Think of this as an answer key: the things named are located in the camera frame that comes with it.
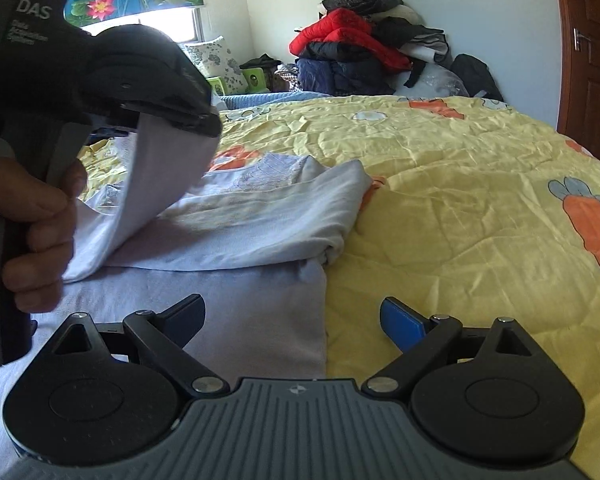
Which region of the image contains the yellow carrot-print quilt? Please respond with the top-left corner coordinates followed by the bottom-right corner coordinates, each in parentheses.
top-left (77, 95), bottom-right (600, 466)

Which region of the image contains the grey floral pillow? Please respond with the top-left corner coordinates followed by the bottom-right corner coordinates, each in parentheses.
top-left (182, 36), bottom-right (251, 93)

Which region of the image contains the cream garment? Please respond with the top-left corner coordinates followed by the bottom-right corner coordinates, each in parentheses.
top-left (380, 5), bottom-right (423, 26)

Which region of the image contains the blue knitted blanket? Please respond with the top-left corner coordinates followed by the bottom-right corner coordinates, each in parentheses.
top-left (215, 91), bottom-right (331, 110)

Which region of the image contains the brown patterned bag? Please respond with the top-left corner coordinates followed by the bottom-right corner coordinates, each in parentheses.
top-left (272, 62), bottom-right (301, 93)

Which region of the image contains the black cloth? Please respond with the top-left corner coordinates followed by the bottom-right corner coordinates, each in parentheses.
top-left (240, 54), bottom-right (282, 74)

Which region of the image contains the red puffer jacket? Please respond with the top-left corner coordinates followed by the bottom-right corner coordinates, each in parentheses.
top-left (289, 8), bottom-right (413, 71)

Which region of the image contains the navy puffer jacket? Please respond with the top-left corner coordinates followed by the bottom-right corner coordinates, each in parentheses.
top-left (296, 55), bottom-right (397, 96)

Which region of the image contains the person's left hand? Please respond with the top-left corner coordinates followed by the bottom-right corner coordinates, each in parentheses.
top-left (0, 154), bottom-right (89, 313)

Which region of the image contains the window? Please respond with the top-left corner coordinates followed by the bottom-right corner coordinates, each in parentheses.
top-left (77, 6), bottom-right (204, 43)

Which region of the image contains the black garment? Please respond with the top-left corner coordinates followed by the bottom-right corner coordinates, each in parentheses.
top-left (370, 17), bottom-right (448, 56)

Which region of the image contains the brown wooden door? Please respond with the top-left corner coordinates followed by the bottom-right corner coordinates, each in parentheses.
top-left (550, 0), bottom-right (600, 158)

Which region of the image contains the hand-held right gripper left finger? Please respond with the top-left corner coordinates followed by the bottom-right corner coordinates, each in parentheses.
top-left (45, 293), bottom-right (231, 398)

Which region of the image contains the white grey cloth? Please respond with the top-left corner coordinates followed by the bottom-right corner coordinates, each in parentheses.
top-left (397, 35), bottom-right (453, 68)

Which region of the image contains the pale floral cushion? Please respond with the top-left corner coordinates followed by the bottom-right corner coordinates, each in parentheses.
top-left (395, 65), bottom-right (471, 98)

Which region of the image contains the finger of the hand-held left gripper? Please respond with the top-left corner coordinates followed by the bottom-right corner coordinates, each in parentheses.
top-left (111, 99), bottom-right (224, 139)

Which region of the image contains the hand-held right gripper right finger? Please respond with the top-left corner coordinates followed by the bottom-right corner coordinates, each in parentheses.
top-left (378, 296), bottom-right (537, 396)

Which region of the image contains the lavender lace-trimmed garment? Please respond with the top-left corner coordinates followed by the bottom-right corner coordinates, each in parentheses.
top-left (0, 110), bottom-right (374, 461)

